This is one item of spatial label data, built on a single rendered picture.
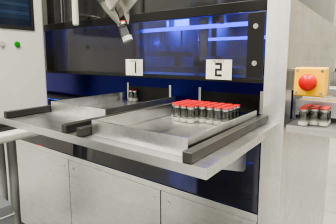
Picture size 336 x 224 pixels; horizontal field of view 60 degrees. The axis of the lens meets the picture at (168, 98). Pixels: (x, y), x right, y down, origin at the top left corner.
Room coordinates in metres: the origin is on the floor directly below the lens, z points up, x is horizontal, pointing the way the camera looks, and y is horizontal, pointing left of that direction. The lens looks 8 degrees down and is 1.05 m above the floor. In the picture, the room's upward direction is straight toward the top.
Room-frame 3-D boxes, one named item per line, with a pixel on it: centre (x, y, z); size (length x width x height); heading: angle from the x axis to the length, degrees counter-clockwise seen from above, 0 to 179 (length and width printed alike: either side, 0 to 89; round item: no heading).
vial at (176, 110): (0.79, -0.03, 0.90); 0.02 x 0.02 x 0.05
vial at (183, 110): (0.78, -0.04, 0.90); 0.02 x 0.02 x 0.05
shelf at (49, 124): (0.84, 0.08, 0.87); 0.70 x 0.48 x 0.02; 54
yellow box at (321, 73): (0.75, -0.37, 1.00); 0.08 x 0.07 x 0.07; 144
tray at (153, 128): (0.71, -0.03, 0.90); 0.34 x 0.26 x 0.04; 143
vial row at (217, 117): (0.78, -0.08, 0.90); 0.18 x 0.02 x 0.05; 53
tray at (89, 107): (1.00, 0.18, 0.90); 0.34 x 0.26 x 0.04; 144
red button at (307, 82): (0.71, -0.34, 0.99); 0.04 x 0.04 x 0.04; 54
